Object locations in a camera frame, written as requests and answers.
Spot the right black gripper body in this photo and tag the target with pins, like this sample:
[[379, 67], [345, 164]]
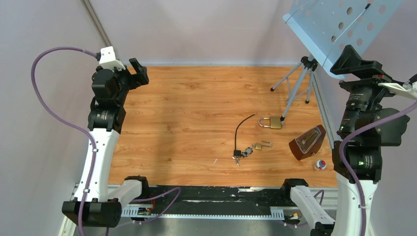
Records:
[[364, 92]]

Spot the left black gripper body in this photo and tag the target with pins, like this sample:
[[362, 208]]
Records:
[[123, 78]]

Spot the small brass padlock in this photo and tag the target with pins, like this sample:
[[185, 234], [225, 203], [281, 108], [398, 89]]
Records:
[[261, 144]]

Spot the black cable lock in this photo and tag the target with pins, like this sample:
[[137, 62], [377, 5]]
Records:
[[237, 152]]

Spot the cable lock keys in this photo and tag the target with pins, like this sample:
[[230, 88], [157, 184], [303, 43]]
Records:
[[237, 160]]

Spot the small padlock keys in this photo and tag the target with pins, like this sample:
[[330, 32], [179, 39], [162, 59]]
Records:
[[247, 152]]

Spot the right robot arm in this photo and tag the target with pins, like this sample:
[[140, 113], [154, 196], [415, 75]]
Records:
[[365, 128]]

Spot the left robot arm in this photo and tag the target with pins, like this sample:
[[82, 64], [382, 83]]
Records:
[[93, 205]]

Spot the light blue music stand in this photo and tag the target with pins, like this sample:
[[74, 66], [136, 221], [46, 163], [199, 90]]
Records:
[[325, 27]]

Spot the grey stand tripod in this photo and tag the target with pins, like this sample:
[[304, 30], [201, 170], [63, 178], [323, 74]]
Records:
[[309, 64]]

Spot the brown wooden metronome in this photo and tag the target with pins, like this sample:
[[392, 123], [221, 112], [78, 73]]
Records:
[[308, 144]]

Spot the small red white bottle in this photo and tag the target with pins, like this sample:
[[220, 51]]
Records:
[[320, 165]]

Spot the large brass padlock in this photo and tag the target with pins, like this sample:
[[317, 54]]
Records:
[[271, 122]]

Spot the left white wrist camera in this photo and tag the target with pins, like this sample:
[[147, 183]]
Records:
[[108, 59]]

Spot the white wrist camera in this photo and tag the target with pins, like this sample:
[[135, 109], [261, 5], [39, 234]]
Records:
[[108, 59], [408, 89]]

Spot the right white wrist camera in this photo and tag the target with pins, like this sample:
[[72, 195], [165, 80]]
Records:
[[408, 89]]

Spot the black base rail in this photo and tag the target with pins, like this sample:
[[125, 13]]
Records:
[[215, 202]]

